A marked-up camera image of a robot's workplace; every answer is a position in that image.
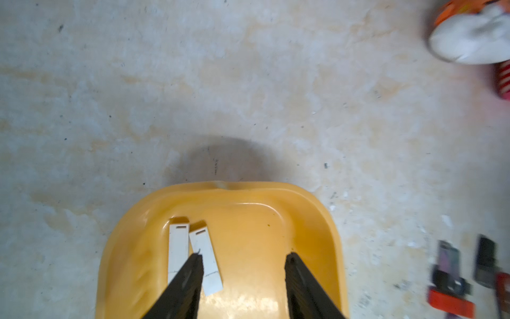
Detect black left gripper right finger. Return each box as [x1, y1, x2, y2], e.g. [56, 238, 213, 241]
[284, 253, 346, 319]

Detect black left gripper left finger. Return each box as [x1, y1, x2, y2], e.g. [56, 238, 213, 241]
[142, 253, 204, 319]

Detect white usb stick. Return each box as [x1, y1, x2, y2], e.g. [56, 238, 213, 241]
[189, 227, 223, 296]
[167, 223, 189, 284]

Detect red usb flash drive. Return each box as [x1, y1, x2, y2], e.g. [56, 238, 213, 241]
[427, 288, 475, 318]

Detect black swivel usb drive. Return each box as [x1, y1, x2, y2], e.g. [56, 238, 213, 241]
[431, 241, 471, 299]

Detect dark red usb drive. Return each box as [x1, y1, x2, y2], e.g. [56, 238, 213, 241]
[495, 272, 510, 319]

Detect yellow plastic storage tray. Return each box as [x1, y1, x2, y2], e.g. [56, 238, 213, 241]
[96, 182, 349, 318]

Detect white pink striped plush doll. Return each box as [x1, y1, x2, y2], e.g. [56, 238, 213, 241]
[495, 61, 510, 101]

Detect small tiger plush toy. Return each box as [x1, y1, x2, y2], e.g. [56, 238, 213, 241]
[428, 1, 509, 65]

